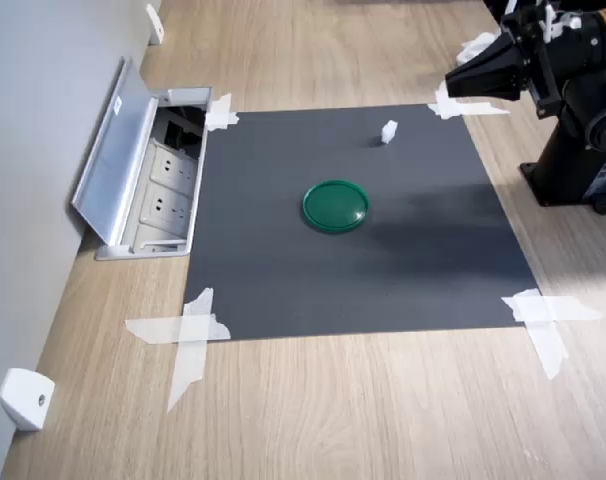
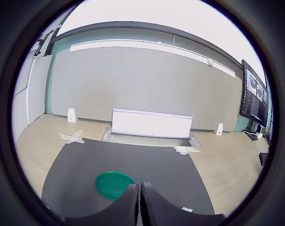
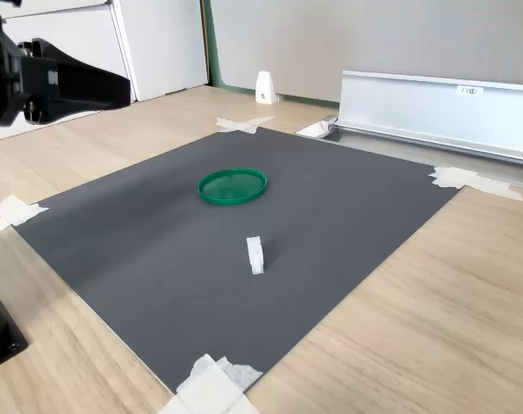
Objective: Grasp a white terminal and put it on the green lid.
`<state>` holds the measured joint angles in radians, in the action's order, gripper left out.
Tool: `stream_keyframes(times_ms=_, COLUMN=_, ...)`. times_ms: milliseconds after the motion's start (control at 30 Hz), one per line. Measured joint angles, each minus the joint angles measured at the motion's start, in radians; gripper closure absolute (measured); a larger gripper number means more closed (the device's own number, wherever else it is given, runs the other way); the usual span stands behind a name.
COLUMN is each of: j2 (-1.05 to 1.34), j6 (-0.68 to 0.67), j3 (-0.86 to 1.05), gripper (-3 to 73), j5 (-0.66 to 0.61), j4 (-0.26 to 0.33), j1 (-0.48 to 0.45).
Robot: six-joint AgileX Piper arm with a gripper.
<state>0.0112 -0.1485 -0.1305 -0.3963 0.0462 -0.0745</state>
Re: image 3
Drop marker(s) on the small white plastic terminal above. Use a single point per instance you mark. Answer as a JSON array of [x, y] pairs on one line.
[[256, 254]]

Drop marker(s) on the round green lid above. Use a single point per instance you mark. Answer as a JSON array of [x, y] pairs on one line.
[[232, 186]]

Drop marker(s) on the white panel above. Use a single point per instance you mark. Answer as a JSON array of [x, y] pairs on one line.
[[166, 43]]

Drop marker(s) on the white tape piece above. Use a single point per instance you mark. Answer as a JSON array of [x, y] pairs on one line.
[[17, 209], [244, 123], [460, 179], [209, 388]]

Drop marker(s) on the dark grey mat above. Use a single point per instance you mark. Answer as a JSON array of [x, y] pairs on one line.
[[201, 276]]

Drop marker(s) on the grey partition panel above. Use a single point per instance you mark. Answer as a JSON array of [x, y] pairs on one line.
[[352, 34]]

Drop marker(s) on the small white printed label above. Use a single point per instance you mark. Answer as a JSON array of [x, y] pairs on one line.
[[470, 91]]

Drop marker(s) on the small white bracket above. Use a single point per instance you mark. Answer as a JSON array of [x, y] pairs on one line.
[[263, 88]]

